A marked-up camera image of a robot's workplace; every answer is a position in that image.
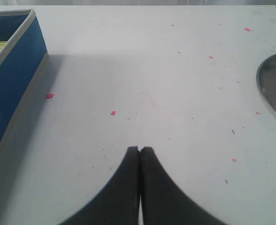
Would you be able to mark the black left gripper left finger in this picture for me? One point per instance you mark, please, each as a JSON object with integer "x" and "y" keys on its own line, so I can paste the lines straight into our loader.
{"x": 118, "y": 201}

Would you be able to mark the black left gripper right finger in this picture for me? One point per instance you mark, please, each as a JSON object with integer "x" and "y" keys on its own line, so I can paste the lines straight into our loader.
{"x": 163, "y": 202}

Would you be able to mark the round steel plate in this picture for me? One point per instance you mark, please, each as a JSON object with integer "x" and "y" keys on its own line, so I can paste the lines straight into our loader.
{"x": 266, "y": 82}

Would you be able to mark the blue fabric storage box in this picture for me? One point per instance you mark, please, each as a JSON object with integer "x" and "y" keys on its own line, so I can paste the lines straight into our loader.
{"x": 20, "y": 60}

